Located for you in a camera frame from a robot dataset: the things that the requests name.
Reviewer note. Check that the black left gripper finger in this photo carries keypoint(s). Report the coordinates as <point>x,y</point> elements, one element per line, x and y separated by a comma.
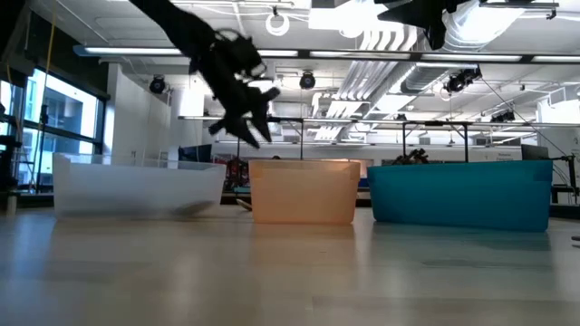
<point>265,117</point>
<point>242,129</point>

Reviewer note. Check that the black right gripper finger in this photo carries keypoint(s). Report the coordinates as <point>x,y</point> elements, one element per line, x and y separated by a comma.
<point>417,16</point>

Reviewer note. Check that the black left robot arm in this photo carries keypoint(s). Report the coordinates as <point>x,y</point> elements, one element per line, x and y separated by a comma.
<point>172,22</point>

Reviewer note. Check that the small black robot arm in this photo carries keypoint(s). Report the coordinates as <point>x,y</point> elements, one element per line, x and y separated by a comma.
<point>410,157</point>

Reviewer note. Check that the dark monitor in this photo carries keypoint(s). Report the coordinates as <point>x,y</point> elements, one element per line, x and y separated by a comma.
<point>195,153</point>

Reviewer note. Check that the black hanging reel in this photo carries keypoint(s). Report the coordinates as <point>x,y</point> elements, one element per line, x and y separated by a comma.
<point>307,80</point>
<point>157,85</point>

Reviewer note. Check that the gold spoon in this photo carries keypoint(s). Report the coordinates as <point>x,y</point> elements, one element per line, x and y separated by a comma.
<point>244,204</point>

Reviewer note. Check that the orange plastic bin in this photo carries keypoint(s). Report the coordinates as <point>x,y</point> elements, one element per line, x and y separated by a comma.
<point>303,194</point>

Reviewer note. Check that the white column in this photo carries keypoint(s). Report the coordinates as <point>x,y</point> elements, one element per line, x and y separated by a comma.
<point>136,117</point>

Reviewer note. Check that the clear plastic bin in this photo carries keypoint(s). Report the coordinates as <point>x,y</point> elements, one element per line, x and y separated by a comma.
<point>136,190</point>

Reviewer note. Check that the large window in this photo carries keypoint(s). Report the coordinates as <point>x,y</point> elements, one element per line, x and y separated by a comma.
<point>59,113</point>

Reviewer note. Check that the teal plastic bin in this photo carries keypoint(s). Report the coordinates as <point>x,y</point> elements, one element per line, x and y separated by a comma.
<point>457,199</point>

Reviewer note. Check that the black metal workbench frame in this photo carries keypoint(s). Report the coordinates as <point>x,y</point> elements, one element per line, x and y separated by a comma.
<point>285,119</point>
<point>435,122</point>

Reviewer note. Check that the silver air duct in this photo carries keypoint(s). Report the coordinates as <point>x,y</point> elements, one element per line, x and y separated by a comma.
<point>489,27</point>

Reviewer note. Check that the black ceiling camera mount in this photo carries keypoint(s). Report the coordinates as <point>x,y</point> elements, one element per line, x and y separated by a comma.
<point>462,80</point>

